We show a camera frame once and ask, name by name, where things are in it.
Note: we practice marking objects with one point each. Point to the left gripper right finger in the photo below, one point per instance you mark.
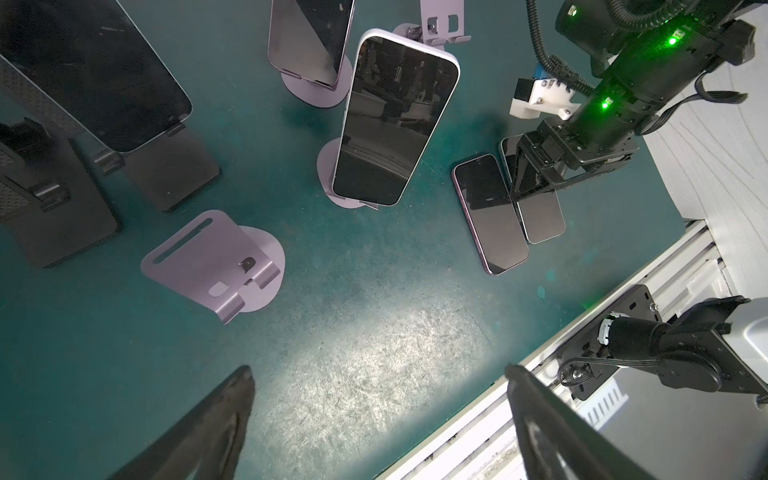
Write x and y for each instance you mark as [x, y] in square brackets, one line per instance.
[554, 441]

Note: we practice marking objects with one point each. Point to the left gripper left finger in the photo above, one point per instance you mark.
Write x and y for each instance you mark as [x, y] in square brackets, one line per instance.
[207, 442]

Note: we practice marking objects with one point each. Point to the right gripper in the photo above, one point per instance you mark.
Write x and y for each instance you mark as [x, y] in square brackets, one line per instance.
[551, 154]

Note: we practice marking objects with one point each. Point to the white edged phone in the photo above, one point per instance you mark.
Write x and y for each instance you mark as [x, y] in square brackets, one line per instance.
[541, 215]

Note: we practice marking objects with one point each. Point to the purple phone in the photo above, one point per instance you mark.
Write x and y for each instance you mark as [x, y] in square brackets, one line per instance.
[307, 38]
[490, 213]

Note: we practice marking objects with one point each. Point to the purple round stand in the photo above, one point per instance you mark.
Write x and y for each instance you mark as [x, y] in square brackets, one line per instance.
[441, 22]
[320, 96]
[326, 164]
[227, 268]

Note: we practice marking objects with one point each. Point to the black folding phone stand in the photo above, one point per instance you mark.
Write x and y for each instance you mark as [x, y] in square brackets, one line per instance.
[49, 200]

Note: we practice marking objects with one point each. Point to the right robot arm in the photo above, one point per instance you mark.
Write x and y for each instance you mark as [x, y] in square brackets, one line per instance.
[644, 53]

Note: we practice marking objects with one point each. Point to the black back-left stand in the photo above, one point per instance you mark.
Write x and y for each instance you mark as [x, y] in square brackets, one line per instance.
[166, 171]

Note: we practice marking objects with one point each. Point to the black back-left phone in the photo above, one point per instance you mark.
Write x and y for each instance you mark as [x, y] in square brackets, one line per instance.
[92, 61]

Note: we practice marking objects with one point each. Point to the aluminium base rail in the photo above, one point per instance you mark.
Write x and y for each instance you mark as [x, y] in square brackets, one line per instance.
[480, 441]

